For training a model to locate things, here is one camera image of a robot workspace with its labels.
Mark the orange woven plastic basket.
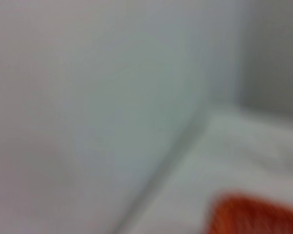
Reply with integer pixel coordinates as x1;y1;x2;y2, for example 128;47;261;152
204;192;293;234

